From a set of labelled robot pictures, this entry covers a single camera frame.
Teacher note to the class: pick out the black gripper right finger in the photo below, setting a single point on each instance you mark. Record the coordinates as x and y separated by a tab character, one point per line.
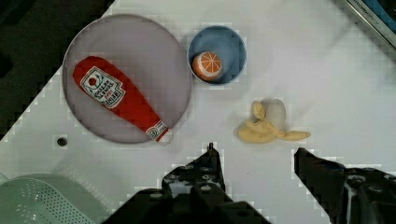
348	195

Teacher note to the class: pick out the yellow plush peeled banana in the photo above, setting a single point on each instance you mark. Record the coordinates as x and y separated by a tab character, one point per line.
269	124

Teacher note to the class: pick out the green perforated colander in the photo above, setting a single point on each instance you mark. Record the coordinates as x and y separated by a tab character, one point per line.
48	199

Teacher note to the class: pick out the grey round plate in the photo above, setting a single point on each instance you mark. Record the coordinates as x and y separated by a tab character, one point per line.
148	55

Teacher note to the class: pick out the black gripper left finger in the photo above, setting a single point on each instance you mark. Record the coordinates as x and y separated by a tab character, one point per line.
190	194

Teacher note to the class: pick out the blue bowl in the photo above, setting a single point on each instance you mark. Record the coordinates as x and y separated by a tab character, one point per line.
227	44

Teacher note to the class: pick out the plush orange slice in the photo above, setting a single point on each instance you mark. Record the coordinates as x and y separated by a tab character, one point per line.
207	66

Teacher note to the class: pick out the red plush ketchup bottle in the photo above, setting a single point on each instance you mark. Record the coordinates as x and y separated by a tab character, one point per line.
108	86

